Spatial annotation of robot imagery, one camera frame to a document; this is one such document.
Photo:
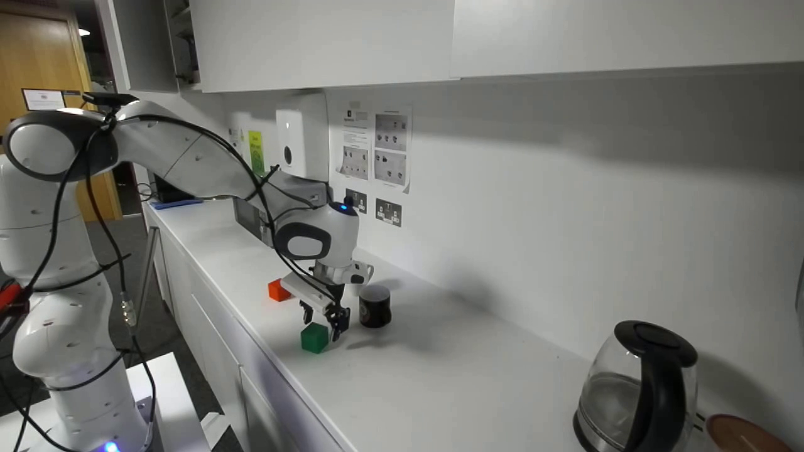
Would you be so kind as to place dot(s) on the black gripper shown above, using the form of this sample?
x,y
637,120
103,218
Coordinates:
x,y
331,295

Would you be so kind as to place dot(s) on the green block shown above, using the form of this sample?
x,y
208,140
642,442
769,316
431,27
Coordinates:
x,y
315,336

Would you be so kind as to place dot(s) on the black mug with white inside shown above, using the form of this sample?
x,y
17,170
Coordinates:
x,y
376,307

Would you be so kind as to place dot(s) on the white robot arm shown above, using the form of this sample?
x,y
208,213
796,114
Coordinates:
x,y
168,145

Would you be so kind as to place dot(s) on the orange block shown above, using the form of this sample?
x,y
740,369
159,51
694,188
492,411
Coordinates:
x,y
277,288

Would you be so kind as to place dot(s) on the white base cabinet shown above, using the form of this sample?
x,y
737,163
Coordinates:
x,y
218,335

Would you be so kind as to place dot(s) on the grey microwave oven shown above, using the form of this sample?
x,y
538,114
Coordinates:
x,y
303,190

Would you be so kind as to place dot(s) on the white robot stand table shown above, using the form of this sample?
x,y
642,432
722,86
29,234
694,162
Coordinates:
x,y
171,401

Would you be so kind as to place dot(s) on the white paper towel dispenser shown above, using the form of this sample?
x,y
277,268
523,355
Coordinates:
x,y
289,140

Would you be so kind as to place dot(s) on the dark appliance with blue base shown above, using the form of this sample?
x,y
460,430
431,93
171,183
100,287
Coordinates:
x,y
178,197

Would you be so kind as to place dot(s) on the red emergency stop button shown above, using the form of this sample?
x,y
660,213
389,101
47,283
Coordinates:
x,y
8,297

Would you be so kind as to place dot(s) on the glass electric kettle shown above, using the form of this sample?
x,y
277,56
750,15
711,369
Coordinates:
x,y
637,393

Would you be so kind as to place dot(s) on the white door sign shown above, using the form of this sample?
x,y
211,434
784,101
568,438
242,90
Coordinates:
x,y
42,98

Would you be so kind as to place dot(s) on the wooden door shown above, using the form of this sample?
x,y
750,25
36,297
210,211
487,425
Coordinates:
x,y
42,51

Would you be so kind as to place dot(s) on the round wooden coaster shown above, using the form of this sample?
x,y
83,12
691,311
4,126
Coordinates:
x,y
744,434

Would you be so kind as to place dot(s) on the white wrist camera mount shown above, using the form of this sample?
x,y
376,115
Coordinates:
x,y
357,272

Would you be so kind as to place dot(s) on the small photo wall poster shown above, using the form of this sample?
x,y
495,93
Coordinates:
x,y
390,165
390,131

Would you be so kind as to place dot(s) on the yellow green wall sign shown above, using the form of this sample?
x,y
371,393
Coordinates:
x,y
258,150

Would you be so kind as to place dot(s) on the white upper wall cabinets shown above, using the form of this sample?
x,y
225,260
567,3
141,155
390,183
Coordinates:
x,y
419,37

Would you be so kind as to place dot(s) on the black camera stand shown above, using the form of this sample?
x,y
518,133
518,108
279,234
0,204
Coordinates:
x,y
110,98

